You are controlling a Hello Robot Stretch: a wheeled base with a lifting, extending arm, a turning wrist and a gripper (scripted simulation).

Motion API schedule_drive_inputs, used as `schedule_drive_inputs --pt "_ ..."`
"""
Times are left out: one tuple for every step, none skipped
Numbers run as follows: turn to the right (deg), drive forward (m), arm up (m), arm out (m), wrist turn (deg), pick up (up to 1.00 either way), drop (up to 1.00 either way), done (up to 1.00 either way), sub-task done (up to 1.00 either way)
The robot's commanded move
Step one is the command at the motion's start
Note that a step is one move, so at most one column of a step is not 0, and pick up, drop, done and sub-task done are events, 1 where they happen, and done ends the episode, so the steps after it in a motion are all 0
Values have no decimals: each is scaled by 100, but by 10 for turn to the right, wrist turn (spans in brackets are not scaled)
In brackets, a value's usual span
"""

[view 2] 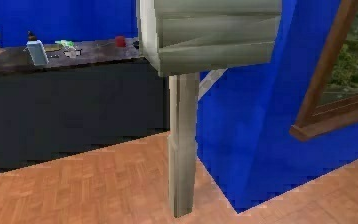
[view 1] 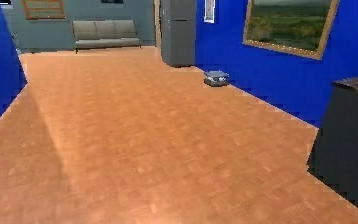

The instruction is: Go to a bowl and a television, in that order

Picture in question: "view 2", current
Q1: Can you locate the pale blue soap bottle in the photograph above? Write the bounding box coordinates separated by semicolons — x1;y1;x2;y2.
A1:
24;30;50;67

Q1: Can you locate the green lettuce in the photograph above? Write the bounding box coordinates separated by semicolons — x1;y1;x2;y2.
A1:
54;39;76;49

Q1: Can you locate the black kitchen counter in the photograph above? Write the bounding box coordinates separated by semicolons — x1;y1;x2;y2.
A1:
0;37;171;174

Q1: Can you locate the red apple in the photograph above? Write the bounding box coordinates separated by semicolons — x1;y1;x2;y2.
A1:
114;35;127;48

